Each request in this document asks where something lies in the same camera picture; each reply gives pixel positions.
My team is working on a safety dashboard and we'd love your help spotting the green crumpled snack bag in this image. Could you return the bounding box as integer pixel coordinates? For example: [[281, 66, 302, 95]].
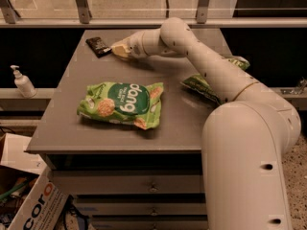
[[181, 56, 250, 105]]

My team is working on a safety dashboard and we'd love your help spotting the white coro cardboard box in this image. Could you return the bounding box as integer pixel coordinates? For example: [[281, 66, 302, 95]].
[[0, 133, 67, 230]]

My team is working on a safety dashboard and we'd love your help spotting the grey drawer cabinet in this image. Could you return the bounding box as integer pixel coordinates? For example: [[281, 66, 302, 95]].
[[27, 42, 216, 230]]

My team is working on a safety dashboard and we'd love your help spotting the metal window railing frame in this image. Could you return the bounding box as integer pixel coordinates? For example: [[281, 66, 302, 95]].
[[0, 0, 307, 28]]

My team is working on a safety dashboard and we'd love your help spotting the green dang chips bag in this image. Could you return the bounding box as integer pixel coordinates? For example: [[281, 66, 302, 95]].
[[77, 81, 164, 130]]

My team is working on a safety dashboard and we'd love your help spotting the low grey side ledge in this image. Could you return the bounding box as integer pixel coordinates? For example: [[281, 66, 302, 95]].
[[0, 88, 55, 111]]

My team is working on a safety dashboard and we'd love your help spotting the white pump dispenser bottle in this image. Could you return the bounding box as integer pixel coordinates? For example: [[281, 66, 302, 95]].
[[11, 65, 36, 98]]

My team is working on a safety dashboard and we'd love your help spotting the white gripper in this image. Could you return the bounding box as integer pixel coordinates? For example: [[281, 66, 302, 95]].
[[111, 31, 148, 59]]

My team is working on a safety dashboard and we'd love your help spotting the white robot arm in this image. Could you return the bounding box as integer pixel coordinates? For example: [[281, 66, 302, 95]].
[[112, 17, 301, 230]]

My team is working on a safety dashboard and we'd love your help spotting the dark chocolate rxbar wrapper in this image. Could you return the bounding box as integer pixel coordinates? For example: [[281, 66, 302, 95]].
[[85, 37, 111, 58]]

